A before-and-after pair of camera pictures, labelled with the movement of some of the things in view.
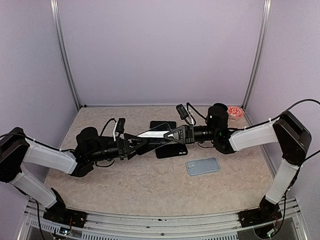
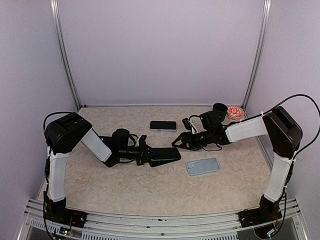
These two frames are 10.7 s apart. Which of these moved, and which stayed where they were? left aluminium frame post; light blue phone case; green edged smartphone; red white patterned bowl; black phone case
Moved: black phone case; green edged smartphone
Stayed: left aluminium frame post; red white patterned bowl; light blue phone case
